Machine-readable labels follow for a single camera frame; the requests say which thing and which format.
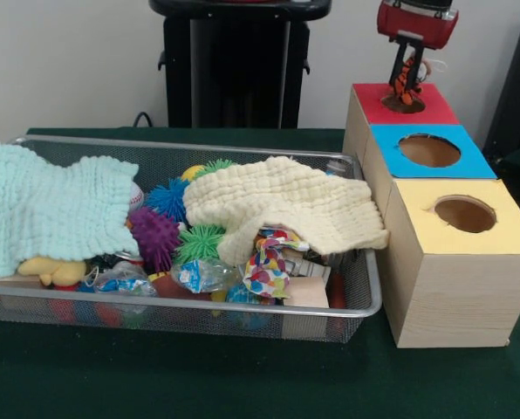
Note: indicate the shallow mesh bin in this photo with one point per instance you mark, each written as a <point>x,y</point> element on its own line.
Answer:
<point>199,318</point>

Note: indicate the green spiky ball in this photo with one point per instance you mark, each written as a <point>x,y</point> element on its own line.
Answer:
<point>199,244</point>

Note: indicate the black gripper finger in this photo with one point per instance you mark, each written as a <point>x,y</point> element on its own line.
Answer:
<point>417,67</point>
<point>398,65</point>

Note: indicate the cream waffle cloth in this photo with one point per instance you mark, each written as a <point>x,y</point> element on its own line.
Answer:
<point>286,196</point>

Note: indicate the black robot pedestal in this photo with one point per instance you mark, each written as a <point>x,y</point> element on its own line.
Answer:
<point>234,65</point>

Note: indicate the mint waffle cloth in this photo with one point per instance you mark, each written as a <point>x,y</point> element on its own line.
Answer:
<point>55,209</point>

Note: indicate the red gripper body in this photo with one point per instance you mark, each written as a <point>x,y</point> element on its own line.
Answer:
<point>417,26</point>

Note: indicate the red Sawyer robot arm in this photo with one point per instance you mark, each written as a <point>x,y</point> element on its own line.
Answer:
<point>426,3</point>

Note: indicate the yellow plush toy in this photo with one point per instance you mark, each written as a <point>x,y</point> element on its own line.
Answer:
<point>59,270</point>

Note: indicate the wooden box with three holes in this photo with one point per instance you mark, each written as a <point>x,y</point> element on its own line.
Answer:
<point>452,297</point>

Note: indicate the blue spiky ball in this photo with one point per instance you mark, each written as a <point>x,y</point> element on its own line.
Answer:
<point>168,198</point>

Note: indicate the clear packet with blue print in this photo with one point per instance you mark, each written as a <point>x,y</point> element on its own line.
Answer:
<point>199,275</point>

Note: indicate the colourful polka dot paper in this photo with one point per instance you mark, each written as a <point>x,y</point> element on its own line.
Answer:
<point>264,270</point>

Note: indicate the white baseball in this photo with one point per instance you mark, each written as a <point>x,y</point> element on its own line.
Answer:
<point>137,195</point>

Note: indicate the yellow ball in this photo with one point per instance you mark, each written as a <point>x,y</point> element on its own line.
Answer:
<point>192,173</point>

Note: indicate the tiger plush toy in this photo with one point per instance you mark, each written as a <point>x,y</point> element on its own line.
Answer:
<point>406,80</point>

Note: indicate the purple spiky ball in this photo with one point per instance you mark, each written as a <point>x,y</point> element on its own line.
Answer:
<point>155,235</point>

